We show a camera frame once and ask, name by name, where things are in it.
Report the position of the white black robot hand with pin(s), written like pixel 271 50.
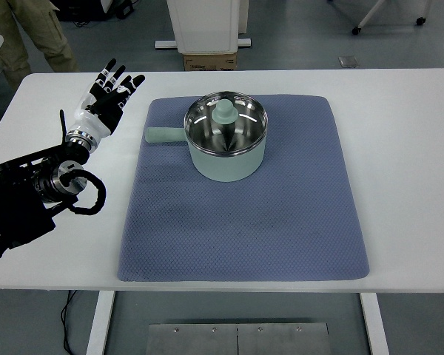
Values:
pixel 92 118

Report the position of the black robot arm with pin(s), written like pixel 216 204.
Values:
pixel 18 207

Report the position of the person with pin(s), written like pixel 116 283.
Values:
pixel 48 33

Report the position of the black floor equipment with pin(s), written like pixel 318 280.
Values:
pixel 81 13

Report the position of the small black box device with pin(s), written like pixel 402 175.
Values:
pixel 125 9

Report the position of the glass lid with green knob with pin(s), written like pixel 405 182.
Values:
pixel 222 112

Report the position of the brown cardboard box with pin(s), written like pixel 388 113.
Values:
pixel 211 62

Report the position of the blue textured mat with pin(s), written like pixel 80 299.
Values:
pixel 207 240

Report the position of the white table leg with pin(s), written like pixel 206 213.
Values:
pixel 100 321
pixel 375 325

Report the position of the grey metal plate with screws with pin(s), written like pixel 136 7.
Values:
pixel 207 340

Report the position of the grey floor socket plate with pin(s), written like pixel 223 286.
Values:
pixel 348 61

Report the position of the white pedestal cabinet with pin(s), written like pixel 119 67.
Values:
pixel 203 26

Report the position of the white wheeled frame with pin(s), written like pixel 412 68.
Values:
pixel 356 30

